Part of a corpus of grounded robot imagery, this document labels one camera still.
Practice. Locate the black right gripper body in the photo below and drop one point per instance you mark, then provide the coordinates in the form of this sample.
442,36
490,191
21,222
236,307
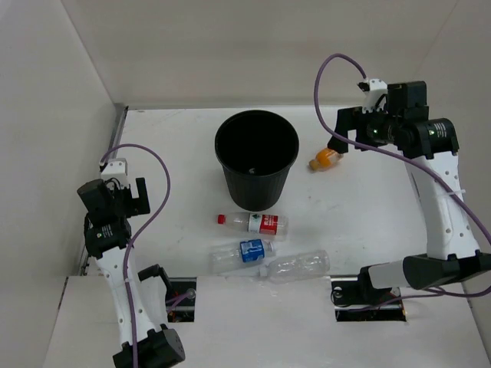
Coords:
378,122

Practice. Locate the left aluminium table rail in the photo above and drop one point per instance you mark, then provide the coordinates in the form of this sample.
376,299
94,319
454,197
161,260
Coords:
116,133

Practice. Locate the red label clear bottle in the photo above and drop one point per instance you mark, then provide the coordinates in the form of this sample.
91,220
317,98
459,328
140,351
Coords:
250,223

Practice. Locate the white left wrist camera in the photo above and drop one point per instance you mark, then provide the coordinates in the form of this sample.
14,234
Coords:
116,170

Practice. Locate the orange juice bottle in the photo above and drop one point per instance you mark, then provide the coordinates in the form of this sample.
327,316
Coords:
324,160

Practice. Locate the blue label clear bottle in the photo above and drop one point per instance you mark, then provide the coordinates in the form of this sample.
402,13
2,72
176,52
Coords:
239,255

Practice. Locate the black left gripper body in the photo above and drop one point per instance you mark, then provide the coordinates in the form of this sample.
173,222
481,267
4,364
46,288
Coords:
137,201

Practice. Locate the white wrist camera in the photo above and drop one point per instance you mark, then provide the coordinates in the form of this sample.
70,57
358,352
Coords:
375,90
116,170

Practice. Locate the clear unlabelled plastic bottle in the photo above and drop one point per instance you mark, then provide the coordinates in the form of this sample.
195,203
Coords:
301,267

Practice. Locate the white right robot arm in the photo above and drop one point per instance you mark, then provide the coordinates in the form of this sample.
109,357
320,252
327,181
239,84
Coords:
429,150

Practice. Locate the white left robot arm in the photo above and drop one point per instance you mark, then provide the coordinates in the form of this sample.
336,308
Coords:
138,296

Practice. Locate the black plastic waste bin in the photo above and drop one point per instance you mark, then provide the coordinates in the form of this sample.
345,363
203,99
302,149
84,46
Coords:
256,149

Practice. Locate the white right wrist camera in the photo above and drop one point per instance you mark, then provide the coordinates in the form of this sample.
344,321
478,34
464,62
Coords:
375,90

